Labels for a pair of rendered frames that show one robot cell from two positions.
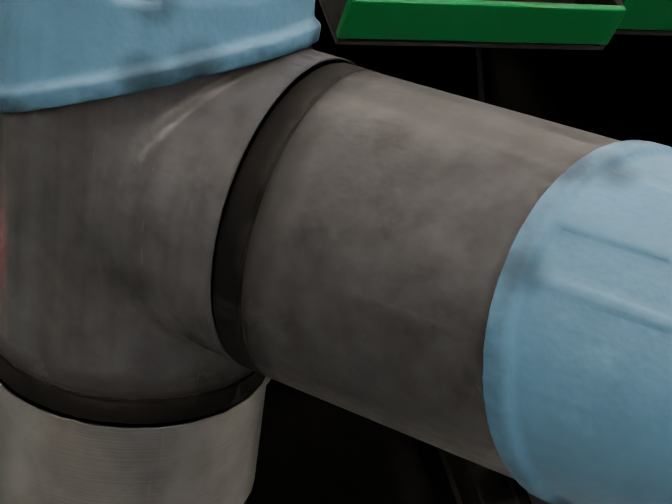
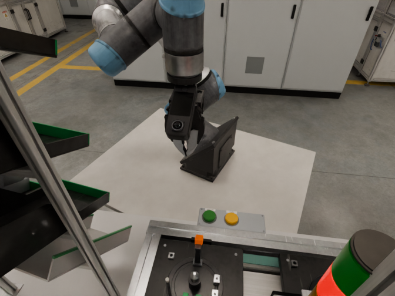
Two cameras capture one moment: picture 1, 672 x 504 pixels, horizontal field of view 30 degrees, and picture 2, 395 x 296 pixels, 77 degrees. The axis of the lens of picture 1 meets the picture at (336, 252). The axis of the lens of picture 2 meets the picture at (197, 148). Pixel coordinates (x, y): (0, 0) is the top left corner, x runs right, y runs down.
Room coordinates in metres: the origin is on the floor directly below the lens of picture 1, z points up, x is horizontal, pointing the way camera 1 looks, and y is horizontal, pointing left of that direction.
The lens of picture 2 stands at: (0.63, 0.39, 1.63)
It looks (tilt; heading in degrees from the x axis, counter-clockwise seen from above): 40 degrees down; 222
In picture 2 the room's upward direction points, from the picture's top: straight up
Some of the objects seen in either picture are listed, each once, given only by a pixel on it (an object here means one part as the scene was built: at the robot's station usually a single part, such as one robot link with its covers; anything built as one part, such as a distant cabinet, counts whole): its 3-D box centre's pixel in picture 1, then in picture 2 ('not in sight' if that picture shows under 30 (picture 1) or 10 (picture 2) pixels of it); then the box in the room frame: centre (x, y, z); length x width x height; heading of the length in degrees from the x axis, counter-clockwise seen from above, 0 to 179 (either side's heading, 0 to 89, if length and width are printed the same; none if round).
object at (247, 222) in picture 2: not in sight; (230, 225); (0.22, 0.17, 0.93); 0.21 x 0.07 x 0.06; 124
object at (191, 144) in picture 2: not in sight; (193, 137); (0.28, 0.06, 1.27); 0.06 x 0.03 x 0.09; 34
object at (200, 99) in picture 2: not in sight; (186, 97); (0.28, 0.05, 1.37); 0.09 x 0.08 x 0.12; 34
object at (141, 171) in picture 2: not in sight; (199, 168); (0.03, -0.14, 0.84); 0.90 x 0.70 x 0.03; 105
